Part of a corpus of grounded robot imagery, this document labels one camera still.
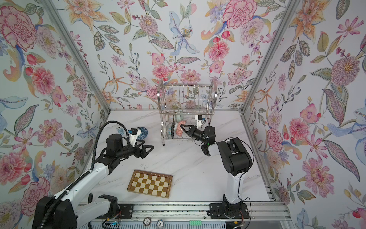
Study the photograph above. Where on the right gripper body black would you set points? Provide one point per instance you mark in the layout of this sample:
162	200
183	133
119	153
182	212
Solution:
200	136

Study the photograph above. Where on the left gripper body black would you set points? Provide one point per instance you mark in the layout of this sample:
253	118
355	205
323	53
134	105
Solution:
126	152

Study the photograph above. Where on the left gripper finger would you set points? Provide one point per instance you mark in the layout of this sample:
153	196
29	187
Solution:
145	148
141	154

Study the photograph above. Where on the blue patterned bowl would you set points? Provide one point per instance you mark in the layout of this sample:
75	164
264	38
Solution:
144	133

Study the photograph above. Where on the steel wire dish rack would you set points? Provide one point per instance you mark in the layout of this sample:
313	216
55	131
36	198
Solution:
187	99

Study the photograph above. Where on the mint green bowl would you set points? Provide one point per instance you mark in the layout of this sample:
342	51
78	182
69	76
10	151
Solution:
179	117

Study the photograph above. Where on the dark petal pattern bowl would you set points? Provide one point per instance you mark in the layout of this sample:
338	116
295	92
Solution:
170	130

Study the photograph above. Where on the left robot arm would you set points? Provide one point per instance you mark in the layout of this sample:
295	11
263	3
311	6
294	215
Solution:
62	211

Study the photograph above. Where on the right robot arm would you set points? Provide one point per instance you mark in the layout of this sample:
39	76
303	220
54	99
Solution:
236	161

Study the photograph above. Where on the wooden chessboard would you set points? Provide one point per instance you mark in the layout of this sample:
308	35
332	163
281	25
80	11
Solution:
150	183

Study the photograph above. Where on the round gauge left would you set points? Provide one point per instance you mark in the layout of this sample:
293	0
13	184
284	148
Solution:
147	221

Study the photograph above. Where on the round gauge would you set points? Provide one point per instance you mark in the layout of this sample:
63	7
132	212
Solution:
160	224
147	221

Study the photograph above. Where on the round gauge right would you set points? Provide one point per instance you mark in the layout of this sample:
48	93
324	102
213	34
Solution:
160	224

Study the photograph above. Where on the green connector block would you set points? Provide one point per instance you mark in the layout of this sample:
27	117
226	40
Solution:
195	223

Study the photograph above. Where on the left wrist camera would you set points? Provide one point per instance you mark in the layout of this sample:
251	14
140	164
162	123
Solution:
133	135

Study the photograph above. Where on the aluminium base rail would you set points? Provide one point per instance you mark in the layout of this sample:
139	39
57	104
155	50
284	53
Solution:
186	211

